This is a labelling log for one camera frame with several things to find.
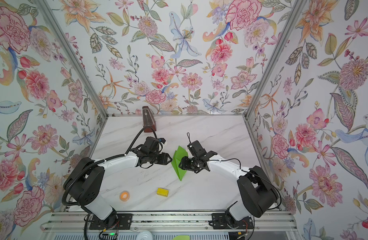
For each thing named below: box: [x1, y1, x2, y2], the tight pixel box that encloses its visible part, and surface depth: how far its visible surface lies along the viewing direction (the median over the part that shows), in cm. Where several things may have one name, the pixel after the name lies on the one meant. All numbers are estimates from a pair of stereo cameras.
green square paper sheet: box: [171, 145, 189, 181], surface depth 90 cm
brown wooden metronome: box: [142, 106, 157, 133], surface depth 106 cm
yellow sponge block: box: [156, 187, 169, 197], surface depth 84 cm
